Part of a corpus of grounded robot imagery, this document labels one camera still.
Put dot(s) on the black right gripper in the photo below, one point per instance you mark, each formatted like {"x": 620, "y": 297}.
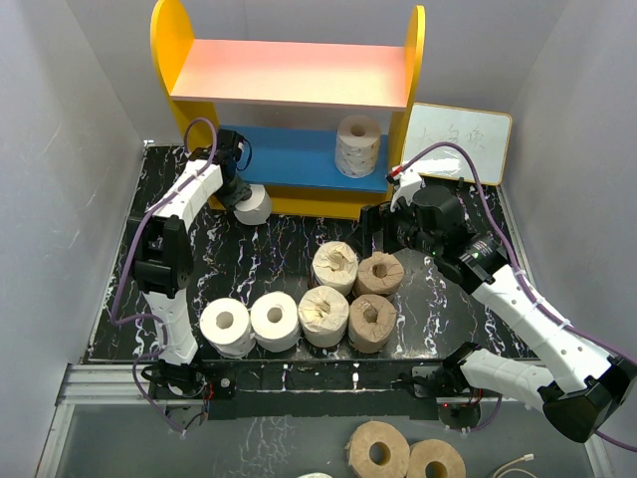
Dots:
{"x": 380, "y": 218}

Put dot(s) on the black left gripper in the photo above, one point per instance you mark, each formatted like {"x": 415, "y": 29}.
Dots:
{"x": 240, "y": 193}

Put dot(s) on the beige roll back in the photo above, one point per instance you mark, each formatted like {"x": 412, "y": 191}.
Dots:
{"x": 335, "y": 265}

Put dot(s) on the beige roll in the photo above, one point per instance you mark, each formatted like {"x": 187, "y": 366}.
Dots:
{"x": 335, "y": 265}
{"x": 323, "y": 314}

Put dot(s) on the patterned white paper roll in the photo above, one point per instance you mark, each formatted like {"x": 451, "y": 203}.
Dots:
{"x": 358, "y": 141}

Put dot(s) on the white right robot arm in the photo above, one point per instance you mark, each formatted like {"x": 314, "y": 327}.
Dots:
{"x": 578, "y": 384}

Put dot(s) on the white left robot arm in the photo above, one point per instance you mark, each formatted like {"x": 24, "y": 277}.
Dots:
{"x": 163, "y": 262}

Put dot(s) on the yellow shelf with coloured boards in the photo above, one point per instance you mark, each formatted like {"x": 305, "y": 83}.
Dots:
{"x": 296, "y": 165}

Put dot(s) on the brown wrapped roll back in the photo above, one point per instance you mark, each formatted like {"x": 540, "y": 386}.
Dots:
{"x": 380, "y": 274}

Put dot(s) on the brown wrapped roll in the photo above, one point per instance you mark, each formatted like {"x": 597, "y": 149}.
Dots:
{"x": 372, "y": 319}
{"x": 380, "y": 274}

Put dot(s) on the brown wrapped roll front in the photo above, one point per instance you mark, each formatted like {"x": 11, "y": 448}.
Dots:
{"x": 372, "y": 319}

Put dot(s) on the beige wrapped roll front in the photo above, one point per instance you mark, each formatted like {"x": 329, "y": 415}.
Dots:
{"x": 323, "y": 314}

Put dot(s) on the small whiteboard with writing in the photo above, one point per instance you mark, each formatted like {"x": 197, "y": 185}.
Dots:
{"x": 485, "y": 136}

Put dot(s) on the tan roll on floor left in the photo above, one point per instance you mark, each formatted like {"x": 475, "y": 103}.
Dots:
{"x": 377, "y": 449}

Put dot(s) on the tan roll on floor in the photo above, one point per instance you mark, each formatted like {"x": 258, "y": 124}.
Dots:
{"x": 437, "y": 457}
{"x": 377, "y": 449}

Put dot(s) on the tan roll on floor right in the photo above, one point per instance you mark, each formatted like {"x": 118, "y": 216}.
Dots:
{"x": 437, "y": 457}

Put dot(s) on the white roll at bottom edge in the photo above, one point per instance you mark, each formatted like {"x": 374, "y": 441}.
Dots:
{"x": 315, "y": 475}

